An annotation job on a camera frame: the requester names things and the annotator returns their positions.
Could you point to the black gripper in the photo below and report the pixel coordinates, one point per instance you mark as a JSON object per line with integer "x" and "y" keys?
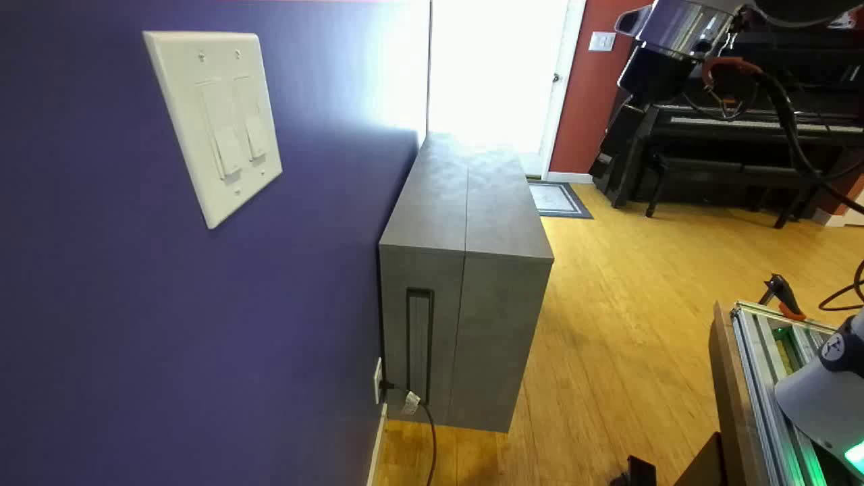
{"x": 656, "y": 77}

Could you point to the white rocker light switch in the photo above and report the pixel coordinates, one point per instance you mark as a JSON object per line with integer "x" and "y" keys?
{"x": 255, "y": 123}
{"x": 223, "y": 135}

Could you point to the black piano bench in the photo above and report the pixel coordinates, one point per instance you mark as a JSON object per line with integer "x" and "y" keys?
{"x": 718, "y": 177}

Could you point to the black upright piano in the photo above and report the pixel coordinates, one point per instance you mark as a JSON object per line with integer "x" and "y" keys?
{"x": 747, "y": 152}

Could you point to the grey door mat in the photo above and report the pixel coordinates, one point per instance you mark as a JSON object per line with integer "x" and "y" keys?
{"x": 558, "y": 197}

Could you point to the white door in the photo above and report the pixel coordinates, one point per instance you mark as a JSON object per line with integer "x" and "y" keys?
{"x": 496, "y": 77}

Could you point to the black and orange clamp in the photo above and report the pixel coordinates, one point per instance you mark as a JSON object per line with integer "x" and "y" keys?
{"x": 784, "y": 296}

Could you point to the grey wooden cabinet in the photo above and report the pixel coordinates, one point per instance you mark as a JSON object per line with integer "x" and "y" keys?
{"x": 467, "y": 270}

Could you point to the small black floor object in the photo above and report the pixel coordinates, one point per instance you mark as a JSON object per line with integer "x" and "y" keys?
{"x": 639, "y": 474}

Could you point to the small white plug adapter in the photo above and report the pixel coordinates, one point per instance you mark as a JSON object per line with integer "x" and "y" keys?
{"x": 412, "y": 404}

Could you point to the small white wall switch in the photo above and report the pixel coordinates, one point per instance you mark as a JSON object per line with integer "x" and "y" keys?
{"x": 601, "y": 42}

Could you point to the wooden table with aluminium frame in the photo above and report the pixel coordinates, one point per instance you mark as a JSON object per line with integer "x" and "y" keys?
{"x": 751, "y": 386}

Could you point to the white wall power outlet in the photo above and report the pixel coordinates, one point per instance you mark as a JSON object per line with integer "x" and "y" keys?
{"x": 377, "y": 378}

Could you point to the white double switch wall plate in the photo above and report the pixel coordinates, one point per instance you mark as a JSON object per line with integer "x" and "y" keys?
{"x": 192, "y": 126}

